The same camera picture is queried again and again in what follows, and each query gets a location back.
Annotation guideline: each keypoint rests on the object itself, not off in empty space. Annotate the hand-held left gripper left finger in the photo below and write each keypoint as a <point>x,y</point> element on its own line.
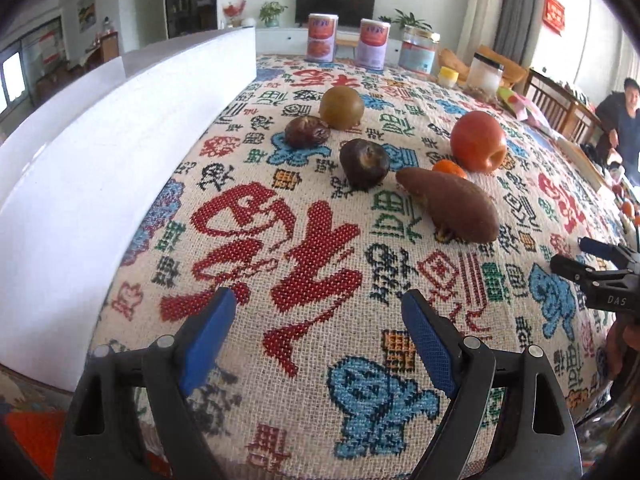
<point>210,340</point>

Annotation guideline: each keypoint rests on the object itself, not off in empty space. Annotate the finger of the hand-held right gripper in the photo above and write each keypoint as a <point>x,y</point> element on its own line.
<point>570,266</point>
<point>600,247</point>

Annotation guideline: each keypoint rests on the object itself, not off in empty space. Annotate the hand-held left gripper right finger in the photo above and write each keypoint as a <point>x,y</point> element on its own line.
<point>427,340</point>

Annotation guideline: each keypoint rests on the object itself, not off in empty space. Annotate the long sweet potato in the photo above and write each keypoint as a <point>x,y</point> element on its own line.
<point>450,205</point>

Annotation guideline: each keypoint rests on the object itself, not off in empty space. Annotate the red apple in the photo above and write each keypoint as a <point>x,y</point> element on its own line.
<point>478,141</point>

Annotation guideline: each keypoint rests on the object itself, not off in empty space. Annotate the small tangerine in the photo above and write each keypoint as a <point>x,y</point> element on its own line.
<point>449,168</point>

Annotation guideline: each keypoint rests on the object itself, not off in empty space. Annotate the smooth dark purple passion fruit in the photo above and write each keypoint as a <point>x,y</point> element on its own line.
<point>365,163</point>

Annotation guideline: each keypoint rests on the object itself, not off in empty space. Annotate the white cardboard box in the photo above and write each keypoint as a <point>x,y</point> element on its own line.
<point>75,185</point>

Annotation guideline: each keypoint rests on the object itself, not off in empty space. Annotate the wrinkled dark passion fruit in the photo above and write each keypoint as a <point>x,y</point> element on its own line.
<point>306,131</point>

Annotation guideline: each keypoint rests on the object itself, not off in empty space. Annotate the yellow-brown round fruit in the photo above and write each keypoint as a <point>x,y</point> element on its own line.
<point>341,106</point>

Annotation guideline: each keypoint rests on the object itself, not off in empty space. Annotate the person's right hand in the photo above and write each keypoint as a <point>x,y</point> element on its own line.
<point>622,350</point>

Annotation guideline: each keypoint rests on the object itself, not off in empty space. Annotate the printed woven tablecloth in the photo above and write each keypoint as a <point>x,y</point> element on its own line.
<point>310,240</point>

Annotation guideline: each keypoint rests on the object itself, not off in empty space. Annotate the wooden slatted chair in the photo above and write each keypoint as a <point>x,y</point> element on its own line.
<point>550,100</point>

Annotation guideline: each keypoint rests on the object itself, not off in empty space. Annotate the green pink packet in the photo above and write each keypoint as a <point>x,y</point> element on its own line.
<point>512,101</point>

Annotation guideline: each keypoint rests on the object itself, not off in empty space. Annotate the clear jar with black lid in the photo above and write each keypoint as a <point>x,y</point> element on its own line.
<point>484,72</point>

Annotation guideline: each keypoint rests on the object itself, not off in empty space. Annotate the small yellow lid jar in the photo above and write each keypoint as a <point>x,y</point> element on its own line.
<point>448,76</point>

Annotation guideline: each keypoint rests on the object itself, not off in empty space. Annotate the grey curtain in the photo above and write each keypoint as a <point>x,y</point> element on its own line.
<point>520,0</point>

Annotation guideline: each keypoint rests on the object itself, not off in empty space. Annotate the clear jar with blue label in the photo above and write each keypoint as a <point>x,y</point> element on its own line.
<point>419,50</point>

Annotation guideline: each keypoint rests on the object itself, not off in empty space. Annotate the leafy potted plant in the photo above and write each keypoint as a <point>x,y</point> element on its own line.
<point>410,20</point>

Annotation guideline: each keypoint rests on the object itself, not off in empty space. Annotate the red label can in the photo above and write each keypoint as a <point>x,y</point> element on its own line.
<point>322,37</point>
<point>372,42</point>

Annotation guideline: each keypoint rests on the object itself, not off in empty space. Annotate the white television cabinet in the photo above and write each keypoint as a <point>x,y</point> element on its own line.
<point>282,40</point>

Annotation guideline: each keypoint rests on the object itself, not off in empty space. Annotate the wooden dining table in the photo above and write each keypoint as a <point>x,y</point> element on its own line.
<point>102,47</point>

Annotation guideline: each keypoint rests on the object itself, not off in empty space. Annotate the round white vase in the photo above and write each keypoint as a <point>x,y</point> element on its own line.
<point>248,22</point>

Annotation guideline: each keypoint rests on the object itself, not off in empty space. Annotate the red flowers in vase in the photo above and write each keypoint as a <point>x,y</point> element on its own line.
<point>234,10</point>

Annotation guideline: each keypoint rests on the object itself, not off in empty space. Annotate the green potted plant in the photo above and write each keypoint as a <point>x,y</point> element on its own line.
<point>272,12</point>

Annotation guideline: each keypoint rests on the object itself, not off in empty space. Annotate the black television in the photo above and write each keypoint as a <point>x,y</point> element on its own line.
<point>335,6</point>

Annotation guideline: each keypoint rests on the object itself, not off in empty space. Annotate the red wall hanging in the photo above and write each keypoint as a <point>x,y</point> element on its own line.
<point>554,12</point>

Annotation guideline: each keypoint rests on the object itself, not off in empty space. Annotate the framed wall picture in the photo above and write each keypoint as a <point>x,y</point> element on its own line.
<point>86,8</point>

